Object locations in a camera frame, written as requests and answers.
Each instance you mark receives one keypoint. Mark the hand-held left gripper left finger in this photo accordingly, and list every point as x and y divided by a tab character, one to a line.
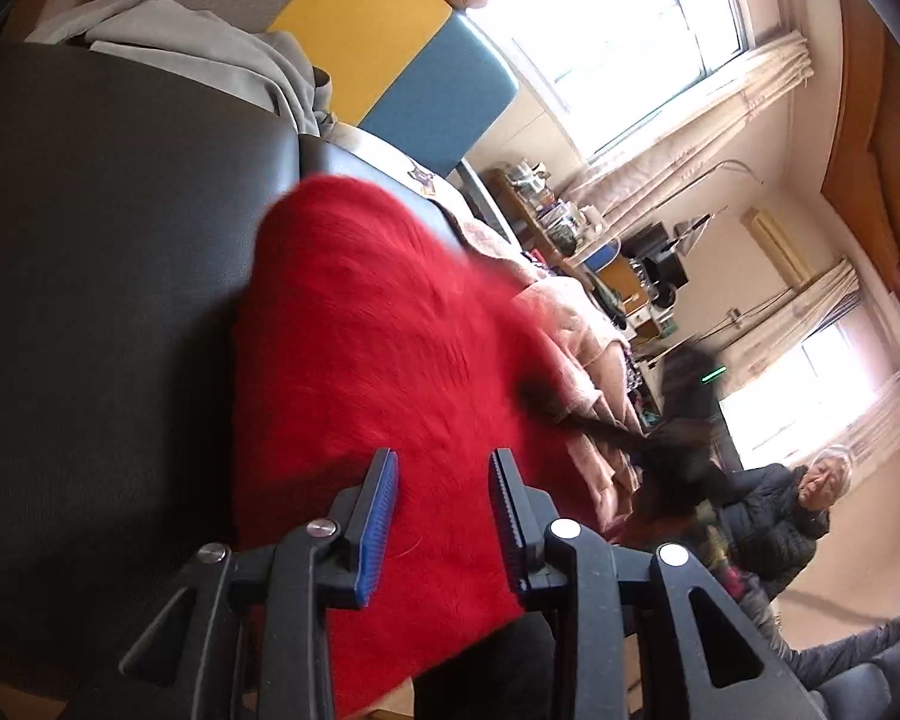
381	532

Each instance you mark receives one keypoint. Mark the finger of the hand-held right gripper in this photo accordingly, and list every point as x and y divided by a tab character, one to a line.
592	424

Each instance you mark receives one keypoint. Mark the bright window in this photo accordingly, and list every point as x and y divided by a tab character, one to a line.
795	390
607	37

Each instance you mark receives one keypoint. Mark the cluttered wooden shelf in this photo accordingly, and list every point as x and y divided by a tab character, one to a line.
562	225

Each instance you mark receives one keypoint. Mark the grey yellow blue cushion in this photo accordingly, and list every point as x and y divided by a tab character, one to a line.
360	37

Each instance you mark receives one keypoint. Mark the red knitted sweater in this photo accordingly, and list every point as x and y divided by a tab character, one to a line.
360	330

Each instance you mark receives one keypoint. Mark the grey clothes pile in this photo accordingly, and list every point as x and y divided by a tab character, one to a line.
195	45

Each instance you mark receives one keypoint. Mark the wall air conditioner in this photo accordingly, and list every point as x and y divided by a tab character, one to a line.
776	244

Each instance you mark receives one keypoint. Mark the pink blanket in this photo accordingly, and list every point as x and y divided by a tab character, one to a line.
577	322

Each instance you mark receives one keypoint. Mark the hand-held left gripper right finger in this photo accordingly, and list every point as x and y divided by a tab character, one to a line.
510	525

